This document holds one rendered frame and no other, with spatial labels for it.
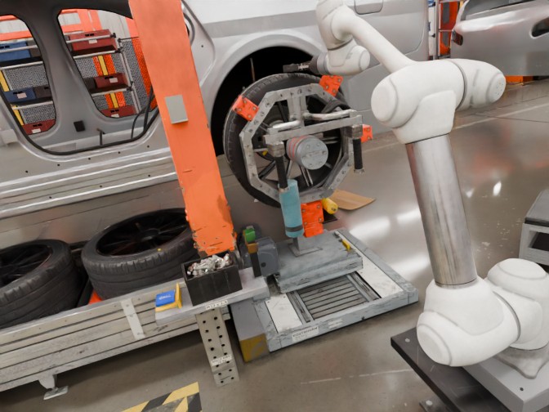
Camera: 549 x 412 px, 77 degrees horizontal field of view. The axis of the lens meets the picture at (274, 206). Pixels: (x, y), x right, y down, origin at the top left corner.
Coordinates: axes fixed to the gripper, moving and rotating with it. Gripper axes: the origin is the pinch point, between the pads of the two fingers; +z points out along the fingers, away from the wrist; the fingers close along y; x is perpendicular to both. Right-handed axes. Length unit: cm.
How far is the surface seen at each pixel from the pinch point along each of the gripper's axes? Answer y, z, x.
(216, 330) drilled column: -70, -19, -94
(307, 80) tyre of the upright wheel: 5.0, -6.0, -6.1
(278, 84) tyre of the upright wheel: -7.6, -0.3, -6.3
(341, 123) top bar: -3.7, -32.2, -22.8
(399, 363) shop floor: -14, -67, -119
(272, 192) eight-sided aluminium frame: -21, -3, -53
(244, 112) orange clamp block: -28.1, 0.1, -15.2
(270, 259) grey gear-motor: -26, -2, -88
